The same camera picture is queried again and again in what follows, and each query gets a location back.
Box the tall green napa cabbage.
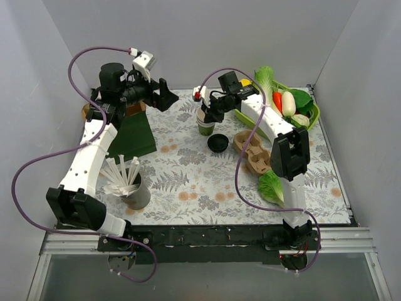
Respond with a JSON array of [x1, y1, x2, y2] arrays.
[[254, 66, 274, 106]]

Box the green paper coffee cup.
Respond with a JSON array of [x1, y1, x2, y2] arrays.
[[196, 107, 215, 136]]

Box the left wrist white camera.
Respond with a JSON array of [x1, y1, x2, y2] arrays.
[[132, 51, 157, 83]]

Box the dark green leafy vegetable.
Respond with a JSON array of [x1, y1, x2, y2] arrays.
[[289, 89, 313, 115]]

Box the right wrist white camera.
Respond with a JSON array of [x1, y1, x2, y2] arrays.
[[192, 86, 209, 102]]

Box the wrist white camera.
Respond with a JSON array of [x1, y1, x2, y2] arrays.
[[132, 51, 157, 83], [192, 86, 209, 102]]

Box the purple cable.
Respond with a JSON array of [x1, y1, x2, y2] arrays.
[[197, 68, 322, 273], [11, 45, 157, 283]]

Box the floral patterned table mat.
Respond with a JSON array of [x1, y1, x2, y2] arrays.
[[96, 90, 351, 225]]

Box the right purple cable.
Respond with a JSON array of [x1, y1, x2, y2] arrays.
[[197, 68, 322, 273]]

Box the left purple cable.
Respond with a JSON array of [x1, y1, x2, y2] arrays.
[[11, 45, 157, 283]]

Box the green plastic vegetable basket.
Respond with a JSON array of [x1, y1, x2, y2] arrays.
[[234, 81, 320, 140]]

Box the aluminium frame rail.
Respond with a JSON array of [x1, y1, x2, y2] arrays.
[[39, 227, 377, 255]]

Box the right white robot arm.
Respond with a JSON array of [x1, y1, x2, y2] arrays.
[[192, 68, 316, 250]]

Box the white radish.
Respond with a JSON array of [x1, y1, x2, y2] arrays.
[[281, 91, 296, 117]]

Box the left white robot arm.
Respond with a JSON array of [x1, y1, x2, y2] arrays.
[[46, 63, 179, 251]]

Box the green lettuce on mat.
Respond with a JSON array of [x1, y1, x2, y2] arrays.
[[258, 170, 284, 208]]

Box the grey straw holder cup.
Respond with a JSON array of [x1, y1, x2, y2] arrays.
[[122, 174, 151, 210]]

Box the green brown paper bag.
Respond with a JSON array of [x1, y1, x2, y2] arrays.
[[80, 102, 157, 162]]

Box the small white bok choy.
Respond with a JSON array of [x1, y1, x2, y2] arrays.
[[289, 114, 310, 128]]

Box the red orange pepper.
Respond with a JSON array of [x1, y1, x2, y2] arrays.
[[273, 92, 282, 112]]

